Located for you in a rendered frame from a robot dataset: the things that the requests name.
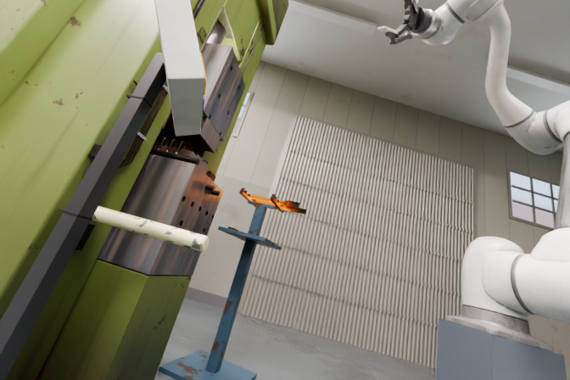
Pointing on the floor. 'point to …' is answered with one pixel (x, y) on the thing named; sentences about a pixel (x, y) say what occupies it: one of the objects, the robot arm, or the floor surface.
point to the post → (135, 119)
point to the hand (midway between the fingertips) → (388, 4)
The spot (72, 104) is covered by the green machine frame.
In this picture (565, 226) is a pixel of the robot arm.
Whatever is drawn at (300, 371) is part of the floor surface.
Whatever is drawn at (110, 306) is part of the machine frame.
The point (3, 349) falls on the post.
